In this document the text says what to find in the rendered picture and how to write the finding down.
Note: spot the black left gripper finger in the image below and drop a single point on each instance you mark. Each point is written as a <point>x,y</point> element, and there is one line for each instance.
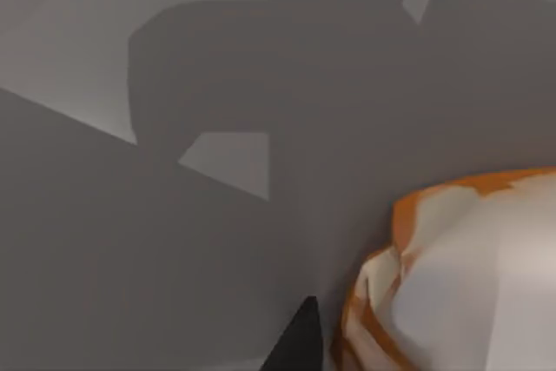
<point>300,340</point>

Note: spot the orange and white bread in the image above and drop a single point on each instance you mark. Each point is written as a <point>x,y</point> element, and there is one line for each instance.
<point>460,284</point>

